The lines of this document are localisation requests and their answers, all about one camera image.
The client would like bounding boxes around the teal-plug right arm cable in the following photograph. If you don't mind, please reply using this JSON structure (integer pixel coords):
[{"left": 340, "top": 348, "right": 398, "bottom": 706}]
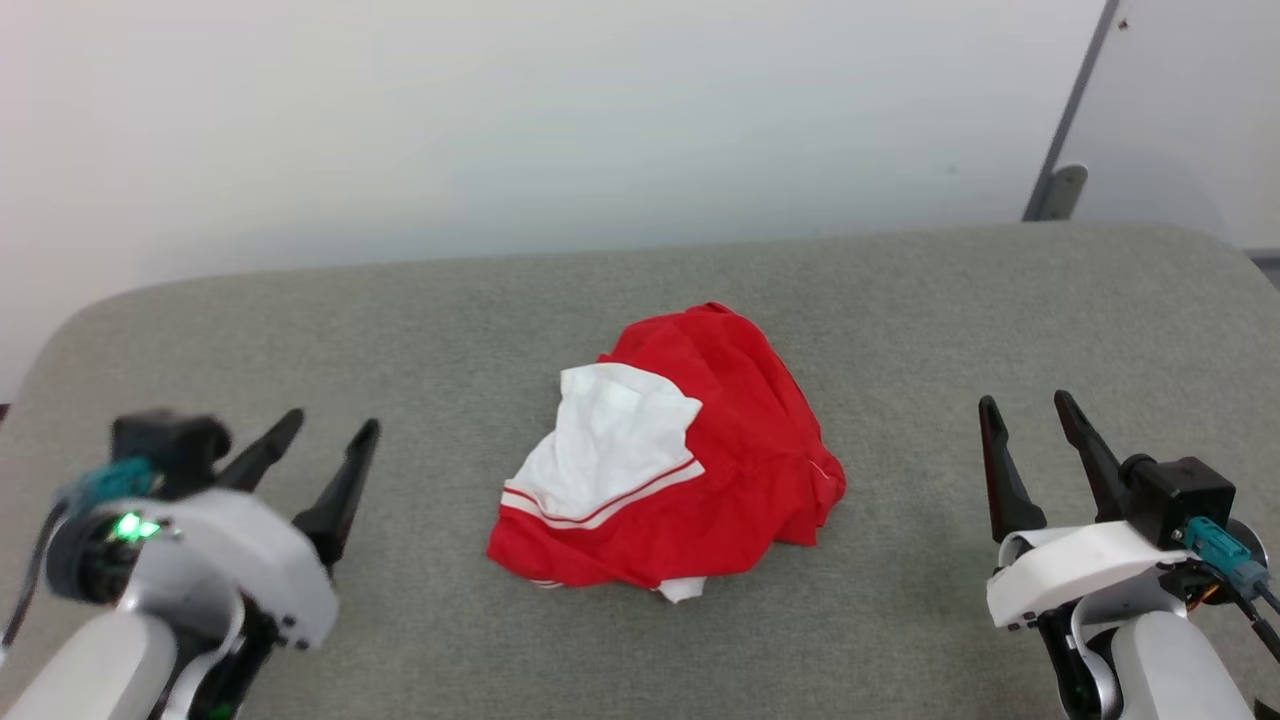
[{"left": 1184, "top": 517, "right": 1280, "bottom": 663}]

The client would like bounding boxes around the grey metal bracket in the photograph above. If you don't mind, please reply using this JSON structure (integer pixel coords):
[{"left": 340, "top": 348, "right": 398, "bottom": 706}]
[{"left": 1044, "top": 164, "right": 1090, "bottom": 222}]

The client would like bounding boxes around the grey metal frame strip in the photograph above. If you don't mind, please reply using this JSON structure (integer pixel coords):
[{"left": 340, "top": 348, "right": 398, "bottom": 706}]
[{"left": 1021, "top": 0, "right": 1122, "bottom": 223}]

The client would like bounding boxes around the red and white garment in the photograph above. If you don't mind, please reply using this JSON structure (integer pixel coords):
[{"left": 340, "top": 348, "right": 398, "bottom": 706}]
[{"left": 487, "top": 302, "right": 848, "bottom": 604}]

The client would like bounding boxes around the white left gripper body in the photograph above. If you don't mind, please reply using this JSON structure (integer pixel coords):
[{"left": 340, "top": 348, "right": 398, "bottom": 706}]
[{"left": 45, "top": 486, "right": 341, "bottom": 652}]

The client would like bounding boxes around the teal-plug left arm cable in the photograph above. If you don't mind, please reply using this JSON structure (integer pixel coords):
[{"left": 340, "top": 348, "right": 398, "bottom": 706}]
[{"left": 0, "top": 457, "right": 163, "bottom": 653}]

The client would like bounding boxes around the grey fabric sofa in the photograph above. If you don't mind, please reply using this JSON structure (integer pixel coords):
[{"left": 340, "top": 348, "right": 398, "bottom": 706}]
[{"left": 0, "top": 222, "right": 1280, "bottom": 720}]

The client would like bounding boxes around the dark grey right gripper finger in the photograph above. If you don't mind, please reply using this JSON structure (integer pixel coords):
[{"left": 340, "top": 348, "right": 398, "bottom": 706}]
[
  {"left": 978, "top": 396, "right": 1048, "bottom": 545},
  {"left": 1054, "top": 390, "right": 1132, "bottom": 524}
]

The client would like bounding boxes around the teal-plug arm cable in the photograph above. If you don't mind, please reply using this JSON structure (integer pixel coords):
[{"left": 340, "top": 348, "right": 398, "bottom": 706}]
[
  {"left": 0, "top": 457, "right": 163, "bottom": 653},
  {"left": 1184, "top": 517, "right": 1280, "bottom": 663}
]

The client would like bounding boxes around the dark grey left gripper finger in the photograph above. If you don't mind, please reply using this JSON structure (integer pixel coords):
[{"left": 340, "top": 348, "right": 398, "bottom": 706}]
[
  {"left": 292, "top": 418, "right": 382, "bottom": 572},
  {"left": 218, "top": 408, "right": 305, "bottom": 494}
]

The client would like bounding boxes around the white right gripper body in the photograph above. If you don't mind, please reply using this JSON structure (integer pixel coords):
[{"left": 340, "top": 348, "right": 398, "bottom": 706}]
[{"left": 986, "top": 520, "right": 1203, "bottom": 634}]

